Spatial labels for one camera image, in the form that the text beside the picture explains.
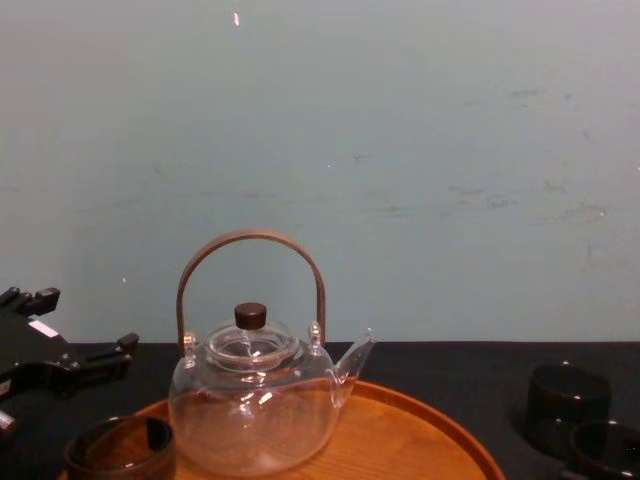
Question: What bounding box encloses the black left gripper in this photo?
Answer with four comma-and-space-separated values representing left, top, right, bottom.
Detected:
0, 286, 141, 400

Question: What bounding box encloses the round wooden tray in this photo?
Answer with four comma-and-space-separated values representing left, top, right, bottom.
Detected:
57, 378, 504, 480

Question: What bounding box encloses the glass cup with dark band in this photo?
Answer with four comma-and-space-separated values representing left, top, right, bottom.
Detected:
525, 363, 613, 459
569, 420, 640, 480
64, 415, 177, 480

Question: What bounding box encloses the glass teapot lid brown knob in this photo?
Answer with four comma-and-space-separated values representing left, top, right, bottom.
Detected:
206, 301, 295, 359

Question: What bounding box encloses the black table cloth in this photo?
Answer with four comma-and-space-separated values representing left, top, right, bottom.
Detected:
0, 340, 640, 480

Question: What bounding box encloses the clear glass teapot brown handle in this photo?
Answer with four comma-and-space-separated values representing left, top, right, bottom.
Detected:
168, 228, 378, 464

